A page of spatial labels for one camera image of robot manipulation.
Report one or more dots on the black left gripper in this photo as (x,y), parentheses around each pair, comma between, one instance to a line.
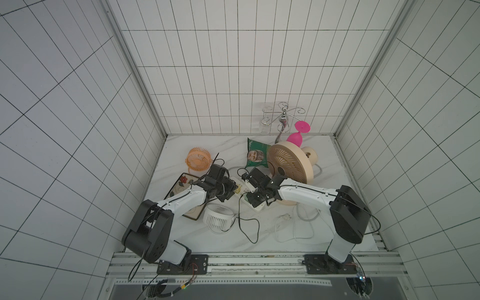
(231,187)

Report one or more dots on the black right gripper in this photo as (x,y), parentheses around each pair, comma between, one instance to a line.
(253,189)

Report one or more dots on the white power strip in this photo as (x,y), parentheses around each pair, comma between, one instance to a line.
(246,188)

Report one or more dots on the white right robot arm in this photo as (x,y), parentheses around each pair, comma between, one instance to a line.
(350,216)

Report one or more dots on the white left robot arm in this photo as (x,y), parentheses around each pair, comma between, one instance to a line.
(148,234)

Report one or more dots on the orange small desk fan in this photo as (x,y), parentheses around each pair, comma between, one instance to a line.
(198,161)

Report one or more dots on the white small desk fan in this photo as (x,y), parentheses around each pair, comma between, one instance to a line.
(218,219)

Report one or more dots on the large beige desk fan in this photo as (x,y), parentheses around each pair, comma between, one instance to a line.
(285,158)

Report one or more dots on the floral square plate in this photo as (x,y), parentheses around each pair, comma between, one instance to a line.
(184,182)

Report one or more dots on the green snack bag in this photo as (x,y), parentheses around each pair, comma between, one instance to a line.
(257,154)

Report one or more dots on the chrome hook stand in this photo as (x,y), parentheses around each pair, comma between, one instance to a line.
(279,117)

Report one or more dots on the pink plastic goblet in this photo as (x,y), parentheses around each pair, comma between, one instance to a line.
(296,138)

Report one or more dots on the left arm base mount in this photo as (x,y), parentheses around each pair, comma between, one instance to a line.
(191,264)

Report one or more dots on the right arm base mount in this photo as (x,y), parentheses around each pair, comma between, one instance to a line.
(330,264)

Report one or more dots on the aluminium mounting rail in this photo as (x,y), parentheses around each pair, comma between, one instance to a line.
(259,268)

